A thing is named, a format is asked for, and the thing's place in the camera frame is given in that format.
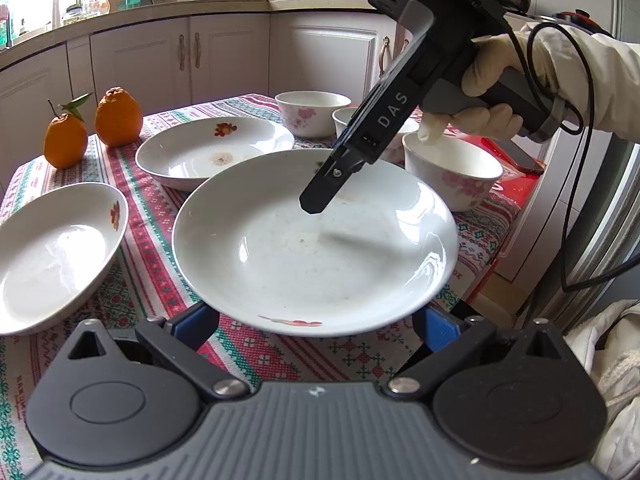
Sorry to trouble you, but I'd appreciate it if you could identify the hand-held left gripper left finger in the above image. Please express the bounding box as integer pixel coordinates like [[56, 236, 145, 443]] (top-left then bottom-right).
[[65, 302, 251, 403]]

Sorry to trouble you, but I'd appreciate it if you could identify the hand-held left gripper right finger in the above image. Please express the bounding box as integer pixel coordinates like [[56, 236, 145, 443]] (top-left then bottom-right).
[[387, 305, 568, 403]]

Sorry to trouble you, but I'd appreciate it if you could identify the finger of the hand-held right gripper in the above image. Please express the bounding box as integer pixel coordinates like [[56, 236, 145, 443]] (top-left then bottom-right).
[[299, 147, 373, 217]]

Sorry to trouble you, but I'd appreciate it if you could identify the white bowl pink floral print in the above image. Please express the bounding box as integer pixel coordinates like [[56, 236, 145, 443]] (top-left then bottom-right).
[[275, 91, 352, 138], [402, 132, 504, 212], [332, 106, 421, 166]]

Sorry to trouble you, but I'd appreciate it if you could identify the large plain white plate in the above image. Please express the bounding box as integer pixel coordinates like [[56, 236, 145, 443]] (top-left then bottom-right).
[[171, 148, 459, 337]]

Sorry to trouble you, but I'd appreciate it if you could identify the person's right forearm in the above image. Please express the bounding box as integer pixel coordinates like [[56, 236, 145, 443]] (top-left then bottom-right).
[[527, 22, 640, 143]]

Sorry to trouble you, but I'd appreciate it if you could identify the person's right hand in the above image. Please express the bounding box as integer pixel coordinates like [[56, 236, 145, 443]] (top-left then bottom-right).
[[417, 25, 548, 143]]

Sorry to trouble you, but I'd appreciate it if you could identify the red green patterned tablecloth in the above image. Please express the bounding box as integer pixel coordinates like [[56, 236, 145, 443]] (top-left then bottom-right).
[[0, 92, 526, 466]]

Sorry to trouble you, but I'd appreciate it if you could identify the white plate fruit print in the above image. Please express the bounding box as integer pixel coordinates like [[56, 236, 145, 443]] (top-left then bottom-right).
[[135, 116, 296, 192]]

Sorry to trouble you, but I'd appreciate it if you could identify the dark smartphone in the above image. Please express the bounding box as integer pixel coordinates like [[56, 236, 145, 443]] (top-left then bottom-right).
[[492, 137, 546, 176]]

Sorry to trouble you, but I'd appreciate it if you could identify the white plate small red print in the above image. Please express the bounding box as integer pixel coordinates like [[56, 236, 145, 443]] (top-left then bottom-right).
[[0, 182, 130, 337]]

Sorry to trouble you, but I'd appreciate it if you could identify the white jacket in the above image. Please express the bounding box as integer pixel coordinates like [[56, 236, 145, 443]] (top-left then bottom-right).
[[565, 299, 640, 480]]

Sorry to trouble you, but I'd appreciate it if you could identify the silver appliance door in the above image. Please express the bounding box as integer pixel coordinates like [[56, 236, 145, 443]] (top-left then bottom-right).
[[520, 140, 640, 336]]

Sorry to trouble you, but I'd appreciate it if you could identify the large bumpy orange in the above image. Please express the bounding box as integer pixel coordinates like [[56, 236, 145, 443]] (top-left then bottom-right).
[[95, 87, 144, 148]]

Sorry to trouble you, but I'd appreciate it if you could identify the small orange with leaves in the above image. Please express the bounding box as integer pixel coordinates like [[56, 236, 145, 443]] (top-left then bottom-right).
[[43, 92, 96, 170]]

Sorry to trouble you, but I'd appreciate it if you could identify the black cable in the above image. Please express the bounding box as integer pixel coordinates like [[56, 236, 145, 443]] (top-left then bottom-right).
[[527, 20, 640, 293]]

